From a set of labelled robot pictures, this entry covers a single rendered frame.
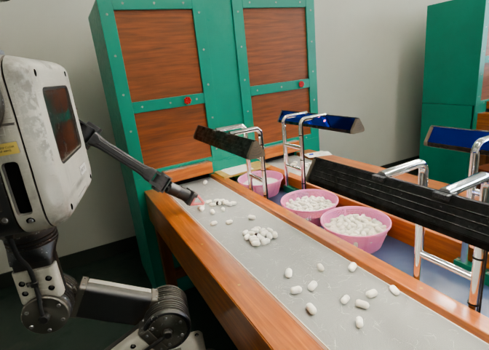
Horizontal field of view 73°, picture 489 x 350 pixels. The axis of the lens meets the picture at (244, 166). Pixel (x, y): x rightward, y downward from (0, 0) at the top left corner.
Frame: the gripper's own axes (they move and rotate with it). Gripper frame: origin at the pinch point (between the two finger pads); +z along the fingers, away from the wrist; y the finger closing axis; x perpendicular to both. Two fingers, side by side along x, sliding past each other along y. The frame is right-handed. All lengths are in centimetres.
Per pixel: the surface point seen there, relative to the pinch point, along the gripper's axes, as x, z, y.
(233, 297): 13, -13, -70
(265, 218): -8.7, 16.7, -28.4
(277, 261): 1, 6, -59
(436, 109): -179, 219, 64
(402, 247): -25, 47, -72
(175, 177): -2.6, -4.0, 38.0
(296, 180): -33, 44, -2
